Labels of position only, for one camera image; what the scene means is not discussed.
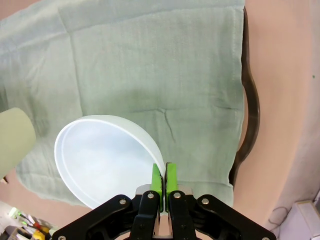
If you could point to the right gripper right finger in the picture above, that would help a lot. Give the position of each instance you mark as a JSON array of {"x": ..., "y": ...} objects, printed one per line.
[{"x": 172, "y": 180}]

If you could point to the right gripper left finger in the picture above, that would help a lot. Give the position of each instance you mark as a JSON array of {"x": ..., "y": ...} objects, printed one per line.
[{"x": 156, "y": 180}]

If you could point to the white plastic bowl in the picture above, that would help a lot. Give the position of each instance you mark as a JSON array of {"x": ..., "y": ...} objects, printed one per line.
[{"x": 100, "y": 160}]

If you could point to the pale green cloth mat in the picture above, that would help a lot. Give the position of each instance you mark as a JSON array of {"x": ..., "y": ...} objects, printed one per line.
[{"x": 150, "y": 75}]

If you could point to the pale green plastic cup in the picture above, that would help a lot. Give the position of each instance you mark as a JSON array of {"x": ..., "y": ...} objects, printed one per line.
[{"x": 12, "y": 137}]

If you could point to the dark brown serving tray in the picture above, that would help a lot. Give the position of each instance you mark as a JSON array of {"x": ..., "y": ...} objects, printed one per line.
[{"x": 252, "y": 105}]

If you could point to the cluttered equipment with green lights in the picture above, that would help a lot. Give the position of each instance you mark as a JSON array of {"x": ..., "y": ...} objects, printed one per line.
[{"x": 37, "y": 230}]

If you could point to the white box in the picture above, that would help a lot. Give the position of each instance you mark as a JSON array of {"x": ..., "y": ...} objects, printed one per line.
[{"x": 306, "y": 217}]

